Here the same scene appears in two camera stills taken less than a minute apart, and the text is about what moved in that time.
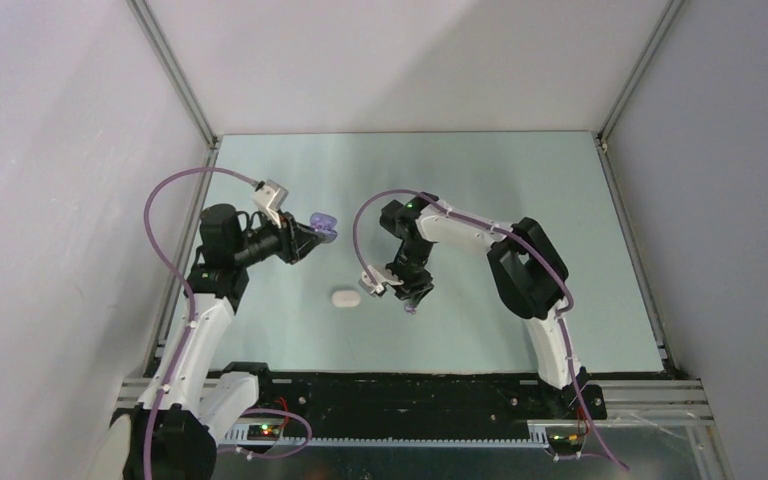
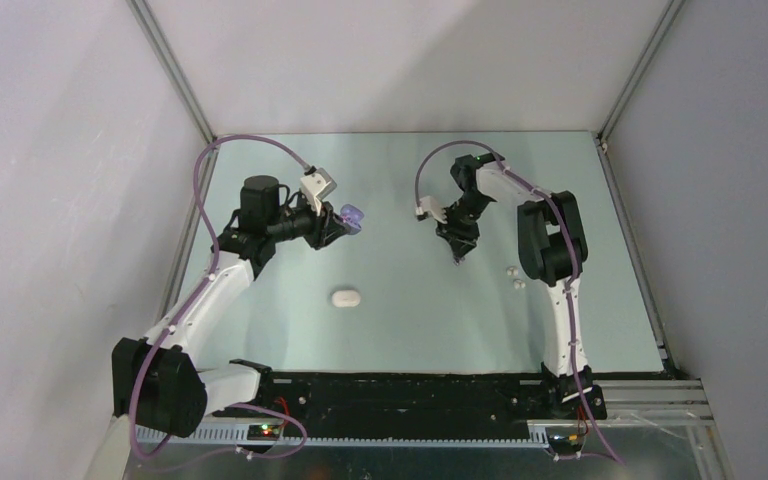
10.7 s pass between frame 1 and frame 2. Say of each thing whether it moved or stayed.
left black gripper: moved
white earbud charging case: stayed
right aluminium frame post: stayed
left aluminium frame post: stayed
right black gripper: moved
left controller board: stayed
